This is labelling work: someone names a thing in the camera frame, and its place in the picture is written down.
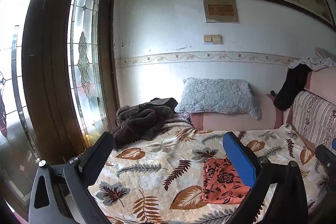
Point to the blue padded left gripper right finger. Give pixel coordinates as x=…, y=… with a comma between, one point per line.
x=289, y=202

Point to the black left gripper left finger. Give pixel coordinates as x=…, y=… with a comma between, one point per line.
x=52, y=184

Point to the orange black floral garment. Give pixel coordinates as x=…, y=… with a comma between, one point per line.
x=221, y=183

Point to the striped floral sofa cushion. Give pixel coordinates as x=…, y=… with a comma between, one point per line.
x=313, y=121

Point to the pink sofa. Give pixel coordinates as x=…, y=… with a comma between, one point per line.
x=320, y=83

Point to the black garment on sofa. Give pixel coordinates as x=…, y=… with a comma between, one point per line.
x=294, y=83

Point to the leaf pattern cream blanket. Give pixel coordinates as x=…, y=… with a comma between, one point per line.
x=161, y=181

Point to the dark brown fleece blanket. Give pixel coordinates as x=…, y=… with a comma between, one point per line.
x=142, y=122

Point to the stained glass wooden door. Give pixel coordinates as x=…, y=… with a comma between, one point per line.
x=57, y=86

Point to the grey quilted pillow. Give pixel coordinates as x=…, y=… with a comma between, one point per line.
x=225, y=96

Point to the beige wall switch plate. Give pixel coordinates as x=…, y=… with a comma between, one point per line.
x=213, y=39

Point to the small framed wall plaque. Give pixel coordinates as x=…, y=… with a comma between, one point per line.
x=221, y=11

